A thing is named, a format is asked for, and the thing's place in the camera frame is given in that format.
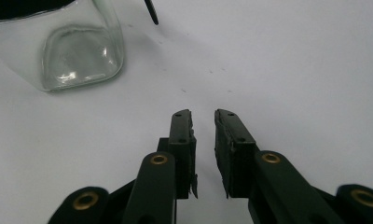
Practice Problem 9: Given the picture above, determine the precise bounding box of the thin black rod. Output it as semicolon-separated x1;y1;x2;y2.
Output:
144;0;160;26

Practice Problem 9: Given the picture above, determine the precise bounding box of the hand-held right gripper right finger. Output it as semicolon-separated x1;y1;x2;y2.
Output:
214;108;261;200

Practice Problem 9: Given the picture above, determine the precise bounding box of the clear glass jar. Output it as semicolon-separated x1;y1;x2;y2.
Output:
0;0;126;93

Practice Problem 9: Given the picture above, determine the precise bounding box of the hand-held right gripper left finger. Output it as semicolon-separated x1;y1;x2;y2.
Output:
156;108;199;200

